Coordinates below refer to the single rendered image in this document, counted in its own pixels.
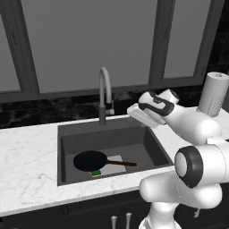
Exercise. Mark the white paper towel roll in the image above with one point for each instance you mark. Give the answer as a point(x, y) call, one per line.
point(212, 94)

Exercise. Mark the grey framed window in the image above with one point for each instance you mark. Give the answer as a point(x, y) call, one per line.
point(98, 41)

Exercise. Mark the grey curved tap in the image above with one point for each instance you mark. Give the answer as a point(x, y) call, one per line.
point(104, 89)

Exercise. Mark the yellow green sponge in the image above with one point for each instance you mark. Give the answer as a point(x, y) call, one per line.
point(96, 173)

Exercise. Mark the dark cupboard door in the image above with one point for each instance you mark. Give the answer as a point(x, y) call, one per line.
point(135, 213)
point(92, 216)

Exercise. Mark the black frying pan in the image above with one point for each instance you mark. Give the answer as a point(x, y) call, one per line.
point(90, 160)

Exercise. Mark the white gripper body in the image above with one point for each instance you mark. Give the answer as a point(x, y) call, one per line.
point(142, 116)

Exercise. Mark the dark grey sink basin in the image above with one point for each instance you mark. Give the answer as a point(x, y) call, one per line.
point(107, 143)

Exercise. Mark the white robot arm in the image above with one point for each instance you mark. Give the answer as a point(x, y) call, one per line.
point(196, 167)

